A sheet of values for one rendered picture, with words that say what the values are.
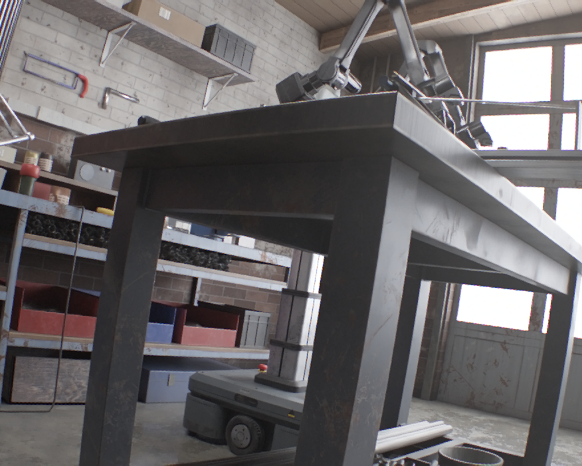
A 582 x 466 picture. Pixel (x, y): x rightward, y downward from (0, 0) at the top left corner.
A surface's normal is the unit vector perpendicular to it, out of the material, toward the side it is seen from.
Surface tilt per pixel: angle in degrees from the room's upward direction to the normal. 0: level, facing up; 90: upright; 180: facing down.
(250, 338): 90
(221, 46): 90
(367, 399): 90
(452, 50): 90
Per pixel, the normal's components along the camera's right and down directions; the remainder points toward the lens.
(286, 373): -0.52, -0.15
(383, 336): 0.77, 0.07
